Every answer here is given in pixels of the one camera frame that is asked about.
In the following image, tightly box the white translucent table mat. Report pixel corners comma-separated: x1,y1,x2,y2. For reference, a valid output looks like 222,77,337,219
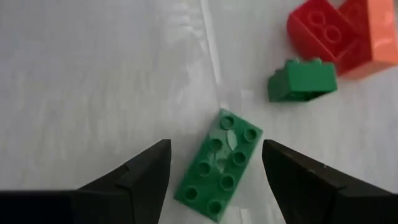
0,0,398,224

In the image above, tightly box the orange large brick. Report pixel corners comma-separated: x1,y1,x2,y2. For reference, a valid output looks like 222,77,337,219
337,0,398,81

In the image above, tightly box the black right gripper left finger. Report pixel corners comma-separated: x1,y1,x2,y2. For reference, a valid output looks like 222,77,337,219
0,139,172,224

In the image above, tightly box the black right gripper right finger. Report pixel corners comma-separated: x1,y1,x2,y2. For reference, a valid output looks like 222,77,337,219
262,139,398,224

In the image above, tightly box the green two-by-two brick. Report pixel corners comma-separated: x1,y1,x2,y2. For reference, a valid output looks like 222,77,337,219
267,58,338,103

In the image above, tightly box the red large brick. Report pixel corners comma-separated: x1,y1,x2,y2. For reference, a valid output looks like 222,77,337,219
286,0,358,65

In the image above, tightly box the green two-by-four brick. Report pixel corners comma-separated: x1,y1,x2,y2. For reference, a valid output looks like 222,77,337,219
173,108,264,223

